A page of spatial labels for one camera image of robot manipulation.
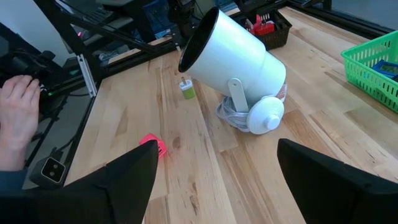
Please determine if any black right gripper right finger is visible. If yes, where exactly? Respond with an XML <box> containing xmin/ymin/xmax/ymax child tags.
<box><xmin>277</xmin><ymin>138</ymin><xmax>371</xmax><ymax>224</ymax></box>

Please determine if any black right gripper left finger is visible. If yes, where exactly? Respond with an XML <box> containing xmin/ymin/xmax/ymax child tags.
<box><xmin>67</xmin><ymin>140</ymin><xmax>159</xmax><ymax>224</ymax></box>

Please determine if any pink charger with white label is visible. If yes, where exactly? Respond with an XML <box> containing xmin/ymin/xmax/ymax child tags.
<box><xmin>138</xmin><ymin>133</ymin><xmax>168</xmax><ymax>160</ymax></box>

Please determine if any green and white charger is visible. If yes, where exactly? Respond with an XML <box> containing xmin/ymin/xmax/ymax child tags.
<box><xmin>178</xmin><ymin>76</ymin><xmax>197</xmax><ymax>100</ymax></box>

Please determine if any blue rectangular box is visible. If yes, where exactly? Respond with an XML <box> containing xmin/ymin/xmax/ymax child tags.
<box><xmin>371</xmin><ymin>59</ymin><xmax>398</xmax><ymax>82</ymax></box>

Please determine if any dark red wide charger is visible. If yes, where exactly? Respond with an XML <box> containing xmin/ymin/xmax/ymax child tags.
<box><xmin>253</xmin><ymin>14</ymin><xmax>276</xmax><ymax>37</ymax></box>

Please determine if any person's forearm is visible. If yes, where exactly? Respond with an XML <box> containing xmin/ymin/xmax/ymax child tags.
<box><xmin>0</xmin><ymin>169</ymin><xmax>28</xmax><ymax>191</ymax></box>

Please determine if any green plastic basket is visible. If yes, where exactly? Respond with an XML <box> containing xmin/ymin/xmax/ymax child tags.
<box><xmin>340</xmin><ymin>30</ymin><xmax>398</xmax><ymax>114</ymax></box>

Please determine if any person's hand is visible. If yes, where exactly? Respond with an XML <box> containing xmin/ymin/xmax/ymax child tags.
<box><xmin>0</xmin><ymin>74</ymin><xmax>41</xmax><ymax>171</ymax></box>

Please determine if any black plastic basket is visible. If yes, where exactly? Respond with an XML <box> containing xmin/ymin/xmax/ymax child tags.
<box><xmin>238</xmin><ymin>6</ymin><xmax>293</xmax><ymax>51</ymax></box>

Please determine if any white round container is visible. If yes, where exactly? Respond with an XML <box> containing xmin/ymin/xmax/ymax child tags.
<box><xmin>178</xmin><ymin>6</ymin><xmax>287</xmax><ymax>136</ymax></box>

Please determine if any black handheld device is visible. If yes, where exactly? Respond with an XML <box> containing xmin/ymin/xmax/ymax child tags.
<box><xmin>0</xmin><ymin>49</ymin><xmax>74</xmax><ymax>118</ymax></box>

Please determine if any black camera silver face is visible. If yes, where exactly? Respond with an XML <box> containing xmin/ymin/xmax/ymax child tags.
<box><xmin>29</xmin><ymin>156</ymin><xmax>67</xmax><ymax>190</ymax></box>

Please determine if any silver bracket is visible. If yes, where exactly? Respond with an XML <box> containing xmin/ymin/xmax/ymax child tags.
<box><xmin>76</xmin><ymin>54</ymin><xmax>98</xmax><ymax>98</ymax></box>

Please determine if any white coiled lamp cable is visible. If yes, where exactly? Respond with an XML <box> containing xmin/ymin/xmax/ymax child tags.
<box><xmin>215</xmin><ymin>81</ymin><xmax>289</xmax><ymax>133</ymax></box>

